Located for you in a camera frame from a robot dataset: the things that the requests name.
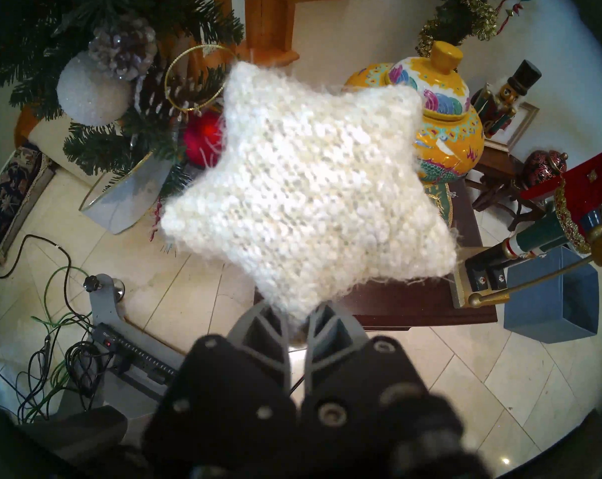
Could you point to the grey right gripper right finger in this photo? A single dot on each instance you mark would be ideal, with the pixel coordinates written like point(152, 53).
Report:
point(331, 338)

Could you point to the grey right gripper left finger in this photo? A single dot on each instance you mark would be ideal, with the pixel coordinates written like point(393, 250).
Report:
point(266, 338)

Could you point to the white glitter star ornament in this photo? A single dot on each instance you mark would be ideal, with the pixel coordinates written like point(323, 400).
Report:
point(311, 193)

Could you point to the red ball ornament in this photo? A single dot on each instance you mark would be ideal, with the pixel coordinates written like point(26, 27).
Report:
point(203, 138)

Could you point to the white glitter ball ornament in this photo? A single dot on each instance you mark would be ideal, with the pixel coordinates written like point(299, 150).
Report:
point(91, 89)

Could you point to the dark wood cabinet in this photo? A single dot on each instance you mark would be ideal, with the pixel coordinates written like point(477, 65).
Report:
point(421, 303)

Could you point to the black power strip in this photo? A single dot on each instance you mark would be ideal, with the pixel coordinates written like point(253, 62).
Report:
point(136, 353)

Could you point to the green gold round plate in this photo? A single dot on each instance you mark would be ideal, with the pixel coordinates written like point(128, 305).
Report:
point(438, 201)

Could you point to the sheer white gold-edged ribbon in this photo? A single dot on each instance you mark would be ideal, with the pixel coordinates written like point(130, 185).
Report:
point(131, 193)

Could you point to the blue grey square bin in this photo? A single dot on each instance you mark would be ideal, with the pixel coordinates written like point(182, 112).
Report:
point(550, 298)

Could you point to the small dark wooden stool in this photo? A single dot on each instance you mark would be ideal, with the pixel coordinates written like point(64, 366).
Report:
point(495, 183)

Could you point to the yellow porcelain lidded jar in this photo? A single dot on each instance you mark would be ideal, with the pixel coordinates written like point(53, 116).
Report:
point(446, 128)

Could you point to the brown pine cone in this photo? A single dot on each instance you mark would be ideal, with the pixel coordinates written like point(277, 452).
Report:
point(181, 91)

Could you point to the dark red cloisonne jar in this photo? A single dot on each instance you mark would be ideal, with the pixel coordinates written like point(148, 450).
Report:
point(543, 169)

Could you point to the tall red crowned nutcracker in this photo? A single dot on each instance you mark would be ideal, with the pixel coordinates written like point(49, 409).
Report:
point(580, 203)

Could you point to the folded patterned rug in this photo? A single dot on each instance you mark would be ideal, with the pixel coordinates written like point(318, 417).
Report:
point(9, 198)

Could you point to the small black-hat nutcracker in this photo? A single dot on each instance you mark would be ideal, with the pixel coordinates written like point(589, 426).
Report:
point(510, 94)

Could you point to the silver frosted pine cone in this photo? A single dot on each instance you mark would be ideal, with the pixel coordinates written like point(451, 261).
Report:
point(124, 46)

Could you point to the gold tinsel lamp garland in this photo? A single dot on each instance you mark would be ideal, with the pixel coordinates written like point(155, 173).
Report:
point(460, 14)

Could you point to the green pine garland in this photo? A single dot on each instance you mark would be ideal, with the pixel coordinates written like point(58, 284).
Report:
point(41, 24)

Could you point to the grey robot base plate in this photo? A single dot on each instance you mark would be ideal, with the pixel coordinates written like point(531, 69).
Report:
point(106, 313)

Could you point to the black base plate knob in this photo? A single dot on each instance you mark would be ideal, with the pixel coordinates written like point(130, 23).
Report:
point(92, 283)

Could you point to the small white picture frame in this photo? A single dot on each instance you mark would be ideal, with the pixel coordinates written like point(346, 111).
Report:
point(520, 128)

